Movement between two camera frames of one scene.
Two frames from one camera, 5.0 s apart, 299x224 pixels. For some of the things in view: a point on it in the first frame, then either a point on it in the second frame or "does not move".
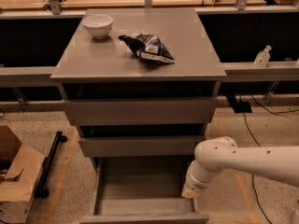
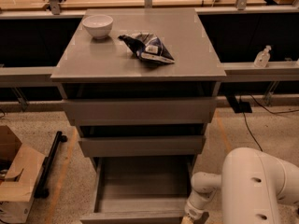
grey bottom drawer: [143, 190] does not move
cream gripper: [195, 182] → [192, 211]
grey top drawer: [142, 111] does not move
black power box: [239, 107] does not move
